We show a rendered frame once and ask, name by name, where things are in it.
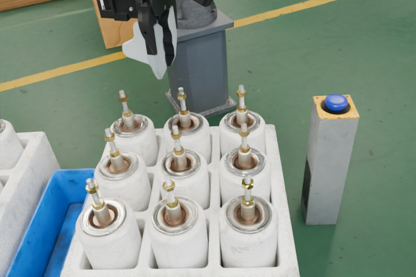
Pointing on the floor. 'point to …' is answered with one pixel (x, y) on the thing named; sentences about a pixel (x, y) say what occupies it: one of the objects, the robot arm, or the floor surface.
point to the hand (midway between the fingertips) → (168, 64)
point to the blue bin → (52, 225)
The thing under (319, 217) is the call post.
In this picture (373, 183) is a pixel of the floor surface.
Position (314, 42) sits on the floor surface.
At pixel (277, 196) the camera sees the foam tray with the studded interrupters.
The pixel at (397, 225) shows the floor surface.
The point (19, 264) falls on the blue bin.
